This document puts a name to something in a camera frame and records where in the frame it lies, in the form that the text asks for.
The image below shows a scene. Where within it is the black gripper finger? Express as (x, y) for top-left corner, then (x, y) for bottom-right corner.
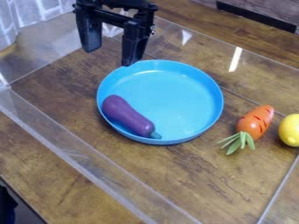
(75, 8), (102, 53)
(122, 21), (150, 67)

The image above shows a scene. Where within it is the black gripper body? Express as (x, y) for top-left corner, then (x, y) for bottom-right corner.
(74, 0), (159, 36)

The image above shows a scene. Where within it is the orange toy carrot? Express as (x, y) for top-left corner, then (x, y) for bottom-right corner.
(219, 105), (275, 155)

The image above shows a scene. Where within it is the white lattice curtain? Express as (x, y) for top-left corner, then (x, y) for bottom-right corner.
(0, 0), (76, 51)

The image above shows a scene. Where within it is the blue round plate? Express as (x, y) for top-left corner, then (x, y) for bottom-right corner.
(96, 59), (224, 145)

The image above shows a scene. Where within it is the purple toy eggplant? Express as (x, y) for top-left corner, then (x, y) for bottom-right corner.
(102, 94), (162, 139)

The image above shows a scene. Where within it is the yellow toy lemon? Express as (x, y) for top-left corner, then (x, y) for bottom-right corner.
(278, 114), (299, 147)

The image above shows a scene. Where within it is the dark object bottom left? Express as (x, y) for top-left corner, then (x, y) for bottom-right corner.
(0, 185), (17, 224)

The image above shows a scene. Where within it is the clear acrylic enclosure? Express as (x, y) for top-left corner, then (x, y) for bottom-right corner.
(0, 0), (299, 224)

